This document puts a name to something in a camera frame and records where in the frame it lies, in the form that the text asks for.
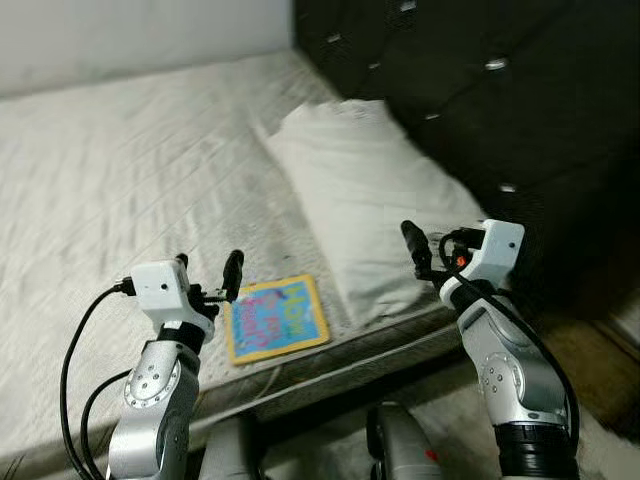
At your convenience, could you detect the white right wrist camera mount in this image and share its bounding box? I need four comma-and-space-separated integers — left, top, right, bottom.
440, 219, 527, 306

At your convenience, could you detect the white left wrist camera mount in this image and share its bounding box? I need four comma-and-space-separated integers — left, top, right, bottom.
132, 260, 216, 343

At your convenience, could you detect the black tufted headboard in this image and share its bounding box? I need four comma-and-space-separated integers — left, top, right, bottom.
293, 0, 640, 313

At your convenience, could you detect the yellow and blue children's book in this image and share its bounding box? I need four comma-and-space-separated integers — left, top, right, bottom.
222, 274, 332, 366

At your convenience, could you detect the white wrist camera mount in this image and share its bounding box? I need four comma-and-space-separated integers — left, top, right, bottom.
132, 260, 216, 343
440, 219, 527, 306

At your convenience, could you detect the dark bed frame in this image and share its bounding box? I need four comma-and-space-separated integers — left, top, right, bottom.
190, 320, 486, 451

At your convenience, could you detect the silver left robot leg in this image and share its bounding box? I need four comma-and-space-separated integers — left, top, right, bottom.
198, 414, 264, 480

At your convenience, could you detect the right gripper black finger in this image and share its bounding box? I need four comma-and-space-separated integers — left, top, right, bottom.
400, 220, 434, 277

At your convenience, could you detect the white quilted mattress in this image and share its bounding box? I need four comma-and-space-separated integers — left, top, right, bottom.
0, 50, 476, 471

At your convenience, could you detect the silver robot leg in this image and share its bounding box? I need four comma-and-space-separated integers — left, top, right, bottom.
365, 400, 446, 480
198, 414, 264, 480

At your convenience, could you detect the white pillow with black lettering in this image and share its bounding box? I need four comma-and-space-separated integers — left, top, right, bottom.
262, 98, 491, 326

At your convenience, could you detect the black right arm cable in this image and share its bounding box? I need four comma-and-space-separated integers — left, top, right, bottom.
438, 228, 582, 451

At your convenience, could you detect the silver right robot leg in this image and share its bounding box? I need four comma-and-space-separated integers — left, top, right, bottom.
365, 400, 446, 480

